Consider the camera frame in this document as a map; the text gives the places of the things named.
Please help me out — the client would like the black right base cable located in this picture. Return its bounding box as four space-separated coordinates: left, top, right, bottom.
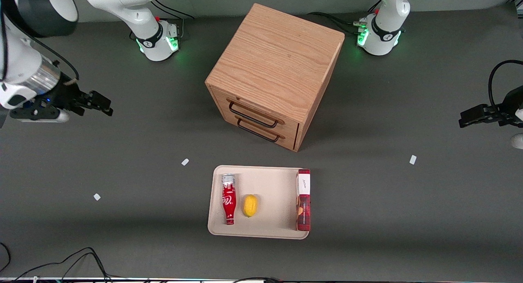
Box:
154 0 195 39

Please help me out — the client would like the wooden drawer cabinet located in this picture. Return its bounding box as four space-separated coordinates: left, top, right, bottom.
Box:
205 3 345 152

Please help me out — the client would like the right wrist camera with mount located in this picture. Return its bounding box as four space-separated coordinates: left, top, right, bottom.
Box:
9 98 71 124

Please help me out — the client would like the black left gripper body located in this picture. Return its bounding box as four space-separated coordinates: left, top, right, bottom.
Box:
499 86 523 127

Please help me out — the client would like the black base cable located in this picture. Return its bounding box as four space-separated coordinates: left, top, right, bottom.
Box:
306 0 381 36
154 0 195 39

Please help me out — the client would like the red cookie box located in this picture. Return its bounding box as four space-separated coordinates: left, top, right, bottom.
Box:
295 169 311 231

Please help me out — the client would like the black left base cable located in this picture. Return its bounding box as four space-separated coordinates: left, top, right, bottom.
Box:
306 0 381 36

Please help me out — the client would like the black floor cable loop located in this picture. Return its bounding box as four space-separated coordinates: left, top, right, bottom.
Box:
0 242 11 274

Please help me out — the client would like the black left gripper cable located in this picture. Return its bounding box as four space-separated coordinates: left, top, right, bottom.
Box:
488 60 523 108

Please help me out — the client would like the yellow lemon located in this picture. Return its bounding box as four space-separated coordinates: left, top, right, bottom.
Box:
244 194 258 218

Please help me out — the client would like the beige plastic tray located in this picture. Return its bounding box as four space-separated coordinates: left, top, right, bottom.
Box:
208 165 311 240

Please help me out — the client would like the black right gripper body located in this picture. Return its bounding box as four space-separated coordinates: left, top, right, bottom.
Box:
46 79 87 113

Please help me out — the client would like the red coke bottle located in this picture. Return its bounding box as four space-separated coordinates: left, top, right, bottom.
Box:
221 173 237 225

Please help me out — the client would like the black metal drawer handle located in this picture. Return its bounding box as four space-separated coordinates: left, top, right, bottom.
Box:
237 119 280 143
229 101 279 128

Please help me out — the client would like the black floor cable bundle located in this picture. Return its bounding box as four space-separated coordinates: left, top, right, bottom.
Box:
11 247 113 283

